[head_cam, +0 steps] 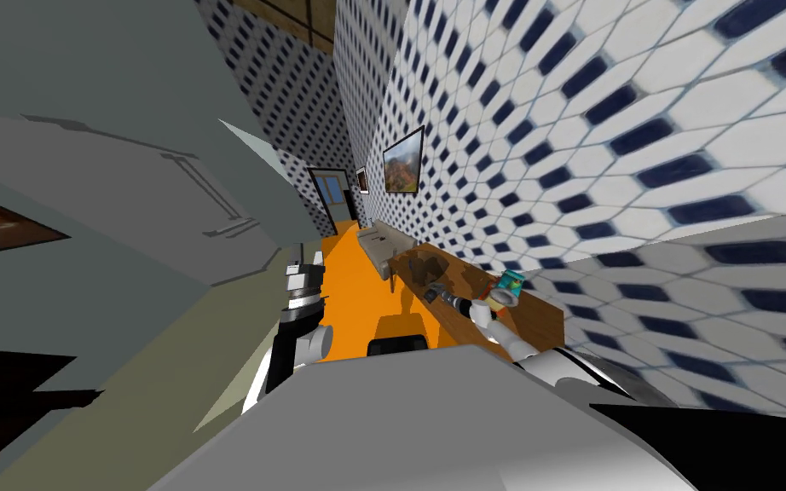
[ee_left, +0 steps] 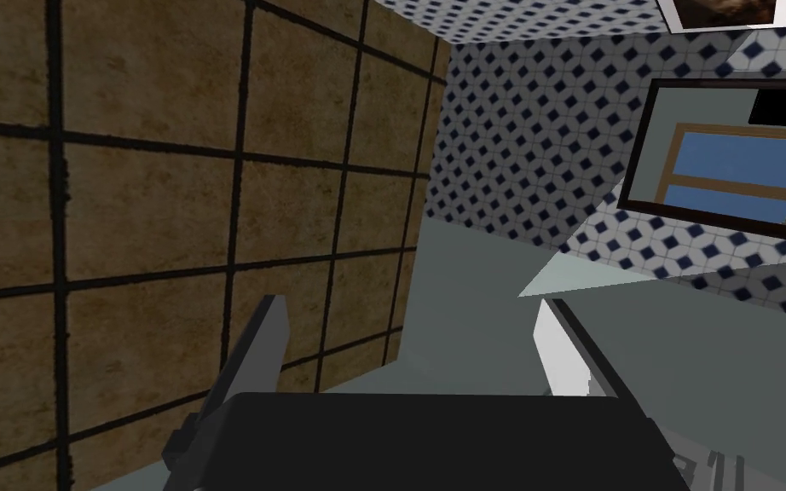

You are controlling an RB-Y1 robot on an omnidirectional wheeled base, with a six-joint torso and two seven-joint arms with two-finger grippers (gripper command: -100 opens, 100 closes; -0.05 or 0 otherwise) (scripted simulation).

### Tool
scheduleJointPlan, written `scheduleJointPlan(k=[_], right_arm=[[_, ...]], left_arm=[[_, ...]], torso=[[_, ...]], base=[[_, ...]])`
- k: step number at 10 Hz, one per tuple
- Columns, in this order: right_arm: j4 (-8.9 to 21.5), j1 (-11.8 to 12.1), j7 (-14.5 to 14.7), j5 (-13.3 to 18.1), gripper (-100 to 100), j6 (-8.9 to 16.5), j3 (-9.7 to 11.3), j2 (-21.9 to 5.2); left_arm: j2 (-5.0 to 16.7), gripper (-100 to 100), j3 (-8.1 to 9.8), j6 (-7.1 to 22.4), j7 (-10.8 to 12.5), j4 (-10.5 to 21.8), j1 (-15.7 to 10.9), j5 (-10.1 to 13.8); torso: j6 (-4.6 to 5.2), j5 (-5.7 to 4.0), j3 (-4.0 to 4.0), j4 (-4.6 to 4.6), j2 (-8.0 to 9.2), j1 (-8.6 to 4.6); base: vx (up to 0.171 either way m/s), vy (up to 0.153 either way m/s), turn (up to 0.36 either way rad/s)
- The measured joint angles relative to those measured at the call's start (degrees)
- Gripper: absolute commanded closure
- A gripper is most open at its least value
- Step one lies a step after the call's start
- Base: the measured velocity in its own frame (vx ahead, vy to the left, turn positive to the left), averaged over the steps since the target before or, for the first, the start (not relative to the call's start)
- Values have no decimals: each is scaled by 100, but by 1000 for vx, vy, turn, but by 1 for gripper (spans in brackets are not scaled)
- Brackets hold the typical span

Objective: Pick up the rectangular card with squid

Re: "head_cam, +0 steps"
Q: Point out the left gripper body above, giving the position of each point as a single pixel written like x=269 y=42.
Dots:
x=305 y=274

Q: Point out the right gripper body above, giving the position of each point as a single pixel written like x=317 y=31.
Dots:
x=449 y=300

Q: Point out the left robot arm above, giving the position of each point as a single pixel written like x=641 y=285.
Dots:
x=295 y=341

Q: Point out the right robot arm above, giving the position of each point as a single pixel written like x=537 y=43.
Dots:
x=672 y=436

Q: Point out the teal and orange can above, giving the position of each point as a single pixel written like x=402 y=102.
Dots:
x=509 y=289

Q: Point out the grey sofa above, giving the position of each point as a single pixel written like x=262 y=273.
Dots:
x=381 y=247

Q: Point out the dark framed door with window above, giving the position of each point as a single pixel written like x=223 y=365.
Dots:
x=331 y=198

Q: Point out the brown wooden table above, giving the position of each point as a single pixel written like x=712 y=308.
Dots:
x=536 y=320

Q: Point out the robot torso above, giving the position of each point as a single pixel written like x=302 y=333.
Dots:
x=393 y=423

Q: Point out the grey door leaf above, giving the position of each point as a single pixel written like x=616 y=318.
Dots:
x=93 y=204

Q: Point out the small wall picture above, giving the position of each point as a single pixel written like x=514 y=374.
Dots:
x=361 y=181

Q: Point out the large landscape wall picture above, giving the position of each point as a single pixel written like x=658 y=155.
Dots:
x=403 y=164

